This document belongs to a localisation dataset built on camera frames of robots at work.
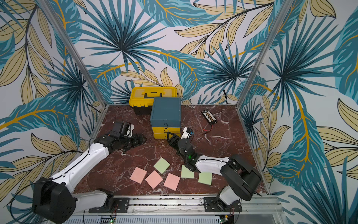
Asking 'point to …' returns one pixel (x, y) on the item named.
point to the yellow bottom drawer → (163, 136)
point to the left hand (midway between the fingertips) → (141, 143)
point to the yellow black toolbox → (141, 98)
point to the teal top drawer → (165, 123)
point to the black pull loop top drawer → (164, 126)
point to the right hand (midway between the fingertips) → (169, 134)
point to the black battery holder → (209, 117)
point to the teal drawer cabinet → (166, 116)
